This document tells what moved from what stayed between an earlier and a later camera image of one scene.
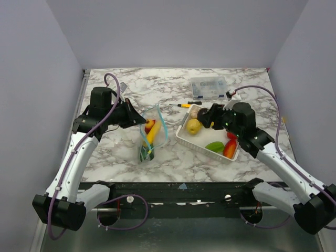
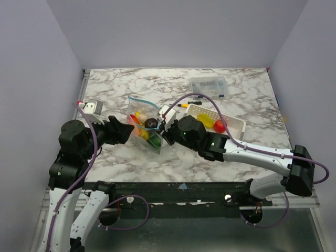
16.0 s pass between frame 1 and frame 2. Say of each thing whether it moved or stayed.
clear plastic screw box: stayed
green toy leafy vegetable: moved
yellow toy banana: moved
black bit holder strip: stayed
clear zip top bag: moved
